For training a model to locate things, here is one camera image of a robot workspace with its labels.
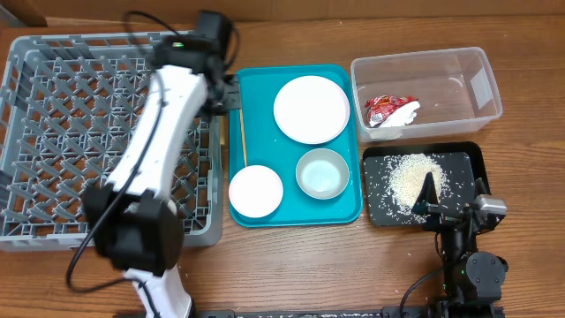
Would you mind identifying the wooden chopstick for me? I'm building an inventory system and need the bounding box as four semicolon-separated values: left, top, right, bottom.
239;108;248;167

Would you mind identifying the white rice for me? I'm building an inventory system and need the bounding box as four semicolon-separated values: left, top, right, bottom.
363;152;475;226

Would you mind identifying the white napkin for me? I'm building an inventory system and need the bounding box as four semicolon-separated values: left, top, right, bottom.
380;101;420;128

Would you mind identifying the large white plate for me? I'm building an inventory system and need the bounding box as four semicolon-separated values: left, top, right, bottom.
274;75;350;145

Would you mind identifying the small pink plate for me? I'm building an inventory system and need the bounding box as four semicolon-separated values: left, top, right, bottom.
229;165;283;218

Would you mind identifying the red snack wrapper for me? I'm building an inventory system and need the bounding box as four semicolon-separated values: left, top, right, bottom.
365;95;419;127

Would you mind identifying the metal bowl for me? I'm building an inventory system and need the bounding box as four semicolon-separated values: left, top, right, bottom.
296;148;350;200

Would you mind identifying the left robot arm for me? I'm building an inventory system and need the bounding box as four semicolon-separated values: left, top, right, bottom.
65;11;241;317

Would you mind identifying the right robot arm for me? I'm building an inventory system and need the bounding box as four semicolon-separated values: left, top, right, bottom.
399;172;509;317

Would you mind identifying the black plastic tray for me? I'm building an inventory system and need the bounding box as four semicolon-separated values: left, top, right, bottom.
362;141;487;226

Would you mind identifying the teal serving tray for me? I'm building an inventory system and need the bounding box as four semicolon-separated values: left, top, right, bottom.
229;64;364;228

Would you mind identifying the clear plastic bin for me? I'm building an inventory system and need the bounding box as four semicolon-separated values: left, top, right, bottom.
350;47;503;142

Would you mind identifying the grey plastic dish rack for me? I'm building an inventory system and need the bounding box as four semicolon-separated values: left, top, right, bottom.
0;29;227;253

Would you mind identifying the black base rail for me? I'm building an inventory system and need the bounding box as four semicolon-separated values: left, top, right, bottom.
189;307;442;318

